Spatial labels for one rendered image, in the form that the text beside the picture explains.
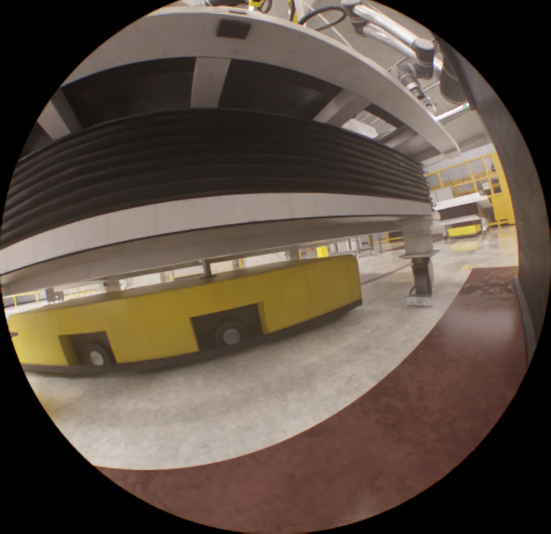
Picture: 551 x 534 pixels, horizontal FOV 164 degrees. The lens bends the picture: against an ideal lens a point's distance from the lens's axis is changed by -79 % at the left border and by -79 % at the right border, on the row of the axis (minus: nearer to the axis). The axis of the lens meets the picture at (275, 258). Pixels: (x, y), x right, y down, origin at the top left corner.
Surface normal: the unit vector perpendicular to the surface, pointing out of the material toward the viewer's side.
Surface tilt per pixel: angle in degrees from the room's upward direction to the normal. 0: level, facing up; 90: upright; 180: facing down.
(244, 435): 0
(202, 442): 0
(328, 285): 90
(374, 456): 0
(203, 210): 90
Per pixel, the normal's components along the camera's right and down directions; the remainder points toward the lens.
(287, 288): 0.39, -0.06
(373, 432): -0.17, -0.99
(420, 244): -0.90, 0.16
